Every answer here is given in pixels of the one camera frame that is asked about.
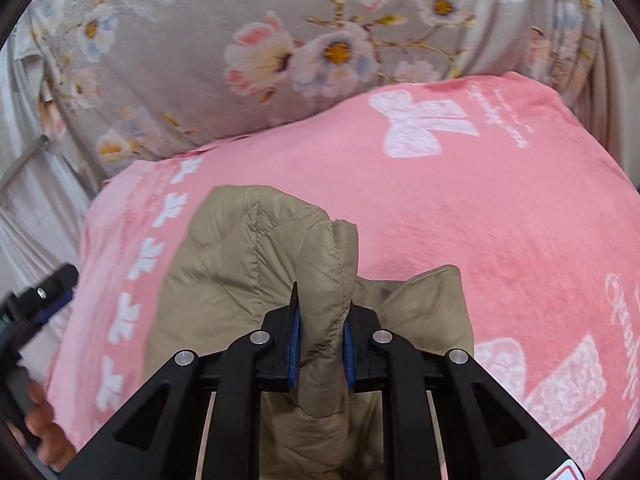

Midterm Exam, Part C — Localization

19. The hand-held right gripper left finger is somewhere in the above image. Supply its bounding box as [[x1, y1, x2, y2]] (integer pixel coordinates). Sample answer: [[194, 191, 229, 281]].
[[60, 282, 302, 480]]

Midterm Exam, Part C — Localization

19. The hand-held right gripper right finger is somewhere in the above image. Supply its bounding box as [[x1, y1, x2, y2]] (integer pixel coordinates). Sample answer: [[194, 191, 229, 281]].
[[343, 302, 586, 480]]

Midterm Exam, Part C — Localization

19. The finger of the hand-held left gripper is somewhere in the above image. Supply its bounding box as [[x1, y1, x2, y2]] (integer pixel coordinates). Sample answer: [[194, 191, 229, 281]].
[[19, 264, 81, 332]]

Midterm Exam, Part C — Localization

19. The tan quilted jacket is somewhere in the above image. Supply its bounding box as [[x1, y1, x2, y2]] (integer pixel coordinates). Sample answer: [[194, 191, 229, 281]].
[[145, 185, 473, 480]]

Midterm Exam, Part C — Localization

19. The person's left hand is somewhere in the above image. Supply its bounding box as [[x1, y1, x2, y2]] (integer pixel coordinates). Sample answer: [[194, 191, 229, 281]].
[[24, 381, 77, 472]]

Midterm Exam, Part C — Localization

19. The white satin curtain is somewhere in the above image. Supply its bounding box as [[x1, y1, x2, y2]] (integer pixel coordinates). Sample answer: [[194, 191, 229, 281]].
[[0, 50, 101, 411]]

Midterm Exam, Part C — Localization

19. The pink printed blanket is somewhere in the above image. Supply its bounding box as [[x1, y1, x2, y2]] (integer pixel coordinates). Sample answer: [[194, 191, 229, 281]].
[[42, 71, 640, 480]]

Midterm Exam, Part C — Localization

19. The grey floral quilt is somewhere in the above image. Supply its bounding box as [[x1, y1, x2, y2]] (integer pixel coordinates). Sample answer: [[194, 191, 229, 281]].
[[15, 0, 608, 166]]

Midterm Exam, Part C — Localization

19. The metal curtain rail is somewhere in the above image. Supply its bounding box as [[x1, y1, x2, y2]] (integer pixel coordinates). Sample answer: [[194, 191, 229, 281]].
[[0, 135, 51, 188]]

